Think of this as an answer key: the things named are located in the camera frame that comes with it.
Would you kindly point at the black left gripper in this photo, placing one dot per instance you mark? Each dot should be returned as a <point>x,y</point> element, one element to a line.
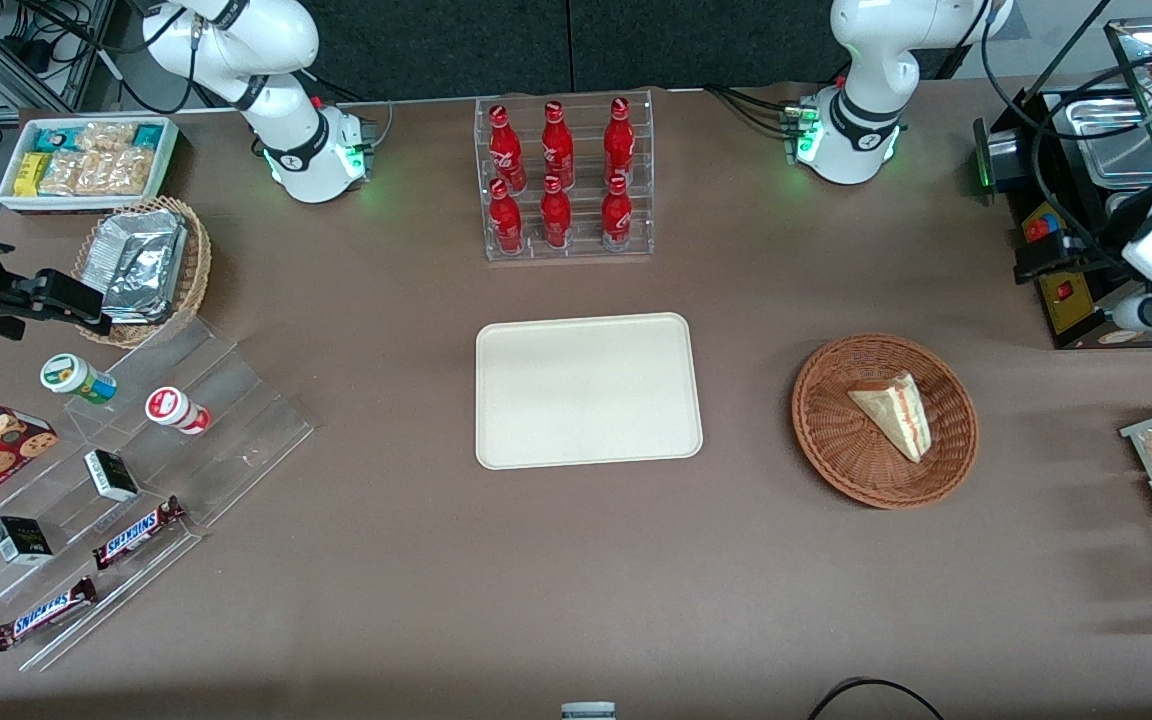
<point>1102,262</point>

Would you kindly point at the triangle sandwich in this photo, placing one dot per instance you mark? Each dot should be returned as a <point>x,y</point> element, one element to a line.
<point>894,415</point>

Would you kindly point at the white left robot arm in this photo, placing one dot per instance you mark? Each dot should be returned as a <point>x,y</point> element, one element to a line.
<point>861,120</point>

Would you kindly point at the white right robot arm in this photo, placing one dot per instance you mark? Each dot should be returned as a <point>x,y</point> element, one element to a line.
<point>281,110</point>

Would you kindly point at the light tan wicker basket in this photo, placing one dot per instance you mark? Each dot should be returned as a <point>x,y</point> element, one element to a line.
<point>194,270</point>

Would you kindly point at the brown round wicker basket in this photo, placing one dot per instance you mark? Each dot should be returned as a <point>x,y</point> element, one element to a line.
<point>836,440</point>

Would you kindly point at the cream plastic serving tray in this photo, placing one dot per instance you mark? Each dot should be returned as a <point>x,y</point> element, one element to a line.
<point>586,390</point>

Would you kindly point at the green lid white cup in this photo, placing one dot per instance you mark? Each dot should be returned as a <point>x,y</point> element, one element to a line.
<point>71,375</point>

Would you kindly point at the silver foil packets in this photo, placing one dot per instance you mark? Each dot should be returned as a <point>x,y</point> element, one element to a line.
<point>141,265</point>

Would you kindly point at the white rectangular snack bin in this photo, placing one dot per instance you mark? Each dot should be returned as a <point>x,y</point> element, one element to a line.
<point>8,195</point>

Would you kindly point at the clear rice cracker pack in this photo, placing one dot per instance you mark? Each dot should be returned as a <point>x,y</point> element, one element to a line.
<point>106,136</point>
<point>66,175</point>
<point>124,172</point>

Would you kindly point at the yellow snack bar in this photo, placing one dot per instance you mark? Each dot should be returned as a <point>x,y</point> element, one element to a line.
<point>31,175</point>

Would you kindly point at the black food warmer machine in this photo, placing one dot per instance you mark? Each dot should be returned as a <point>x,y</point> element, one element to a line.
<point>1066,120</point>

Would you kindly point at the red lid white cup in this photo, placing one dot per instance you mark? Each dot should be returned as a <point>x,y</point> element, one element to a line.
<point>171,408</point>

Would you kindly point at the teal snack packet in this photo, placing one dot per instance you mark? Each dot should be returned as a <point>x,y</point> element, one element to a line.
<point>147,136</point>
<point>56,138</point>

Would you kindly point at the small black carton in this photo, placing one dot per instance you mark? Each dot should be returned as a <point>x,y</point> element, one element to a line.
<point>111,475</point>
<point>21,540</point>

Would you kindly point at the clear acrylic step shelf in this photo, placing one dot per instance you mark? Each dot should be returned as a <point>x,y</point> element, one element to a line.
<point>236,420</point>

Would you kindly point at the Snickers chocolate bar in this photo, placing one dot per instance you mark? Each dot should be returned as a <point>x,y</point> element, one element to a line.
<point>41,615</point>
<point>136,533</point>

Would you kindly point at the red Coca-Cola bottle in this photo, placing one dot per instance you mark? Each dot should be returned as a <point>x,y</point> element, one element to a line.
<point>506,220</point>
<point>556,215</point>
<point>617,212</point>
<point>504,150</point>
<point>619,140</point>
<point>557,145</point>

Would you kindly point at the clear acrylic bottle rack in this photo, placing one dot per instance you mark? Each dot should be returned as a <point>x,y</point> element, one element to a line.
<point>581,245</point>

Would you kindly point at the small grey device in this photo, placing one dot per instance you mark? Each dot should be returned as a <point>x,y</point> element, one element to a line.
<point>588,711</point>

